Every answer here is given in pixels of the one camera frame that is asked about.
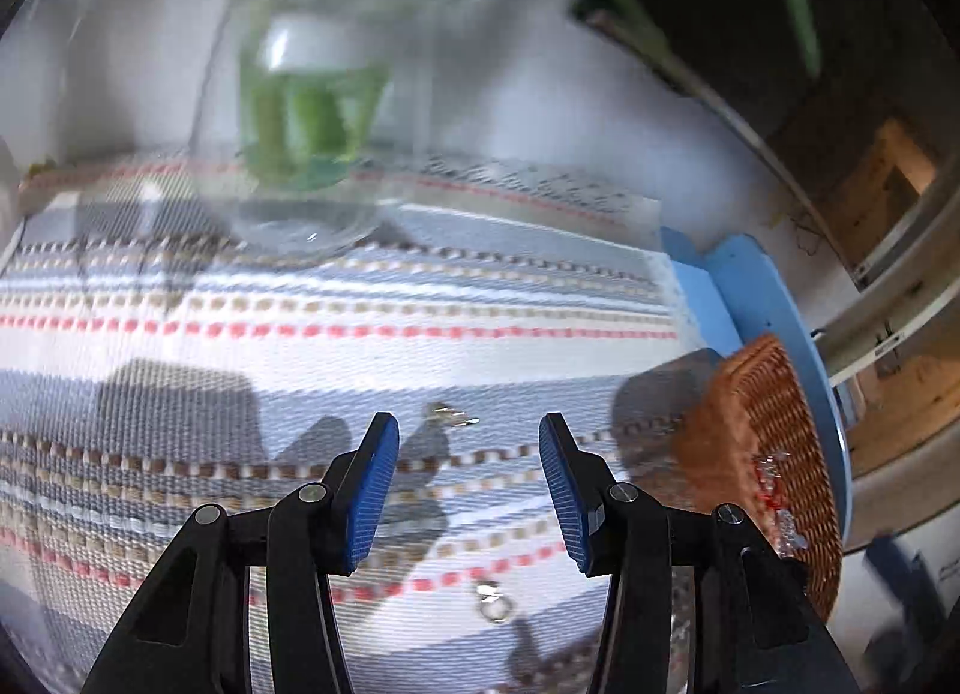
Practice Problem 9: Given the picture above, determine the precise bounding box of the black television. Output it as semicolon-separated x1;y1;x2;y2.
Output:
571;0;958;283

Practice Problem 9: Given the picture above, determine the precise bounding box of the clear glass vase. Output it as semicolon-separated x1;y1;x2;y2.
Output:
190;0;466;260

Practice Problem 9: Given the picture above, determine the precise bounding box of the brown wicker basket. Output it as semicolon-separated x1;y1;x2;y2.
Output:
672;334;843;619

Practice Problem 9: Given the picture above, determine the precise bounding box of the striped woven table runner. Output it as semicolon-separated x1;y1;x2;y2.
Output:
2;155;703;692

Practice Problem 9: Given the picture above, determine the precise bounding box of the silver ring with clasp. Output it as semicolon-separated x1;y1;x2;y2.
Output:
473;580;518;626

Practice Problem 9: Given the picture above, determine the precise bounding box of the small silver earring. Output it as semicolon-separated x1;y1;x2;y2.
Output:
425;401;478;429

